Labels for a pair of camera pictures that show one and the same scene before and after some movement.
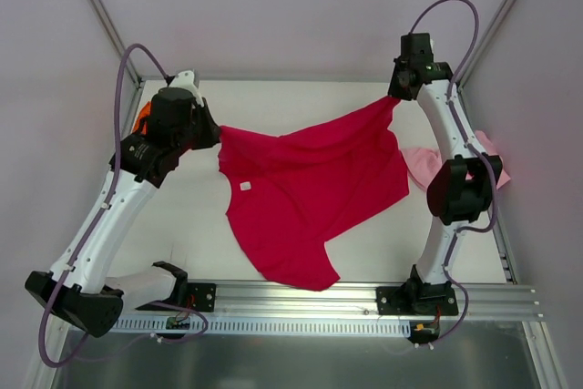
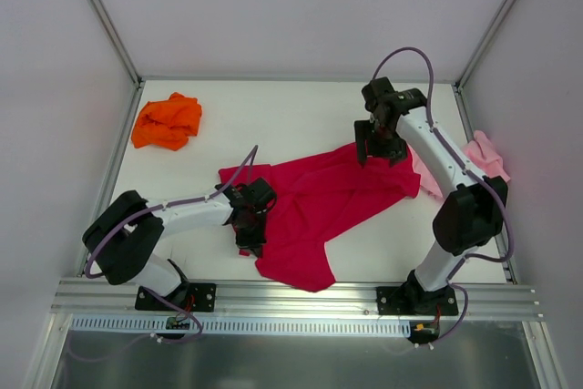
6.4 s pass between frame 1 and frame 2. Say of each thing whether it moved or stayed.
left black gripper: moved
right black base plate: stayed
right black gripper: moved
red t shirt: moved
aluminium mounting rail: stayed
